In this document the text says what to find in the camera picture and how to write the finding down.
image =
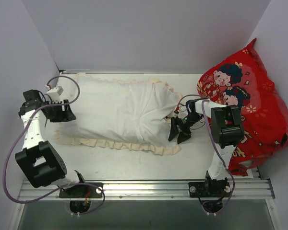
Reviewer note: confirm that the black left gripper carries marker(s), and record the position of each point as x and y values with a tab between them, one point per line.
63	113

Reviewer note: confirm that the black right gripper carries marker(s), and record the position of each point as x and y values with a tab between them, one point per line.
181	125

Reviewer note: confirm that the white pillowcase with cream ruffle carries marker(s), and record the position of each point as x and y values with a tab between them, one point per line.
119	114

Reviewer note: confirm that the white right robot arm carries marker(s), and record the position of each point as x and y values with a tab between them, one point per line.
225	128

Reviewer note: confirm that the red cartoon print pillow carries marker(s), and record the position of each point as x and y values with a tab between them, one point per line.
241	79

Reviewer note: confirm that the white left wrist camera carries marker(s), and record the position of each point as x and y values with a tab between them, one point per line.
54	93

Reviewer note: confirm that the aluminium back rail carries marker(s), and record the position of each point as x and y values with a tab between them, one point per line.
73	71

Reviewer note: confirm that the aluminium rail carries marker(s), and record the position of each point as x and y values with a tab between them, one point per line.
73	71
179	190

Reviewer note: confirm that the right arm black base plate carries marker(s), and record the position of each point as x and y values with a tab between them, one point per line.
207	189

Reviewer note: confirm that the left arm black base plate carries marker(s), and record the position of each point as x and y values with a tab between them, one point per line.
82	191

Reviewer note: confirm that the aluminium front rail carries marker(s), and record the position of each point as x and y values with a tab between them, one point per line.
179	190

